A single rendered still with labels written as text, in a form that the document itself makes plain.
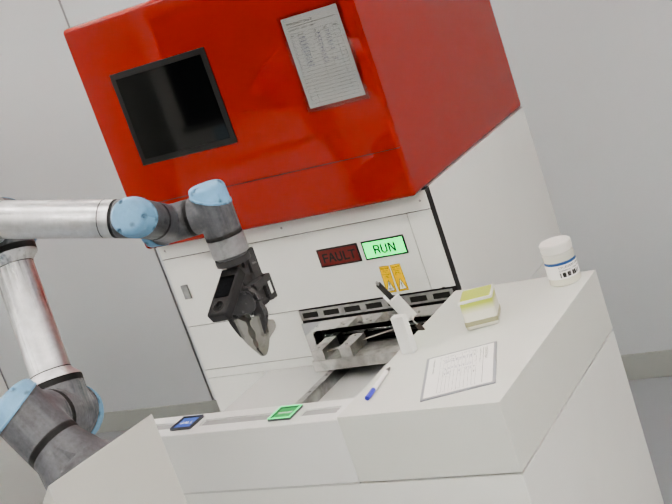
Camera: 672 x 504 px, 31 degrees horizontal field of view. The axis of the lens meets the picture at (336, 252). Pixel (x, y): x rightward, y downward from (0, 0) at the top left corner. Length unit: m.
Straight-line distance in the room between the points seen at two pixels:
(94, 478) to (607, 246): 2.52
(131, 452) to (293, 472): 0.35
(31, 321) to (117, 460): 0.38
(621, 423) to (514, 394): 0.54
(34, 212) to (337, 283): 0.92
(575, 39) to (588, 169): 0.45
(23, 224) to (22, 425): 0.38
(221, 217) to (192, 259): 0.87
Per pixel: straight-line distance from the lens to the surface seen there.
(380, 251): 2.95
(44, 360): 2.55
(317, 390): 2.94
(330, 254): 3.02
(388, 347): 2.95
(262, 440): 2.53
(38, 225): 2.42
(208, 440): 2.61
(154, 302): 5.44
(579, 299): 2.66
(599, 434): 2.67
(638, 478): 2.87
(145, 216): 2.29
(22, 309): 2.57
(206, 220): 2.40
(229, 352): 3.31
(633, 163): 4.28
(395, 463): 2.40
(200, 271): 3.25
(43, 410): 2.40
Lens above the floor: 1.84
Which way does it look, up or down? 14 degrees down
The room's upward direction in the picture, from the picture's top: 19 degrees counter-clockwise
